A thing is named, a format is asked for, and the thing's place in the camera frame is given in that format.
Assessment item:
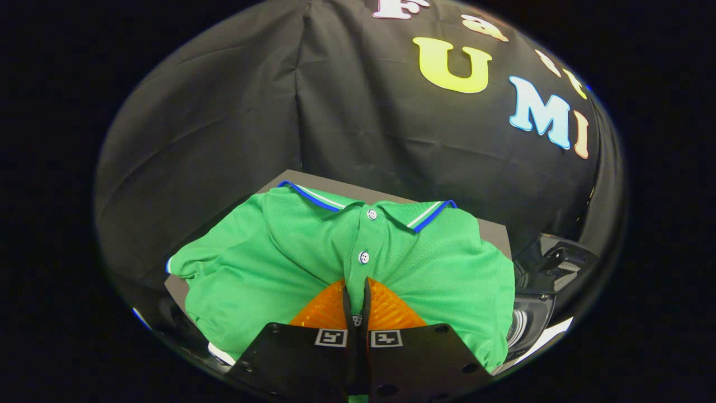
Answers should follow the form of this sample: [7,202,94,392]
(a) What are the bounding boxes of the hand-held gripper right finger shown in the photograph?
[362,277,493,401]

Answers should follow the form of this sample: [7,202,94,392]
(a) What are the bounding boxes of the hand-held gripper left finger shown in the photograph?
[227,278,360,401]

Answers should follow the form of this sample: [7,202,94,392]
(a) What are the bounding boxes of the green polo shirt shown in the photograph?
[166,180,516,374]

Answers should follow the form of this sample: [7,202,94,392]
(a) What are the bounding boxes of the grey washing machine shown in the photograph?
[505,288,560,359]

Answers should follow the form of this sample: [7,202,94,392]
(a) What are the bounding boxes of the dark washing machine lid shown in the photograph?
[512,234,600,294]

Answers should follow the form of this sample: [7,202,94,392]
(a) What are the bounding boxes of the white paper sheet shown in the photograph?
[492,317,574,373]

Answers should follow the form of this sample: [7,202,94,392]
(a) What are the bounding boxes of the grey cabinet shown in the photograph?
[164,169,512,359]

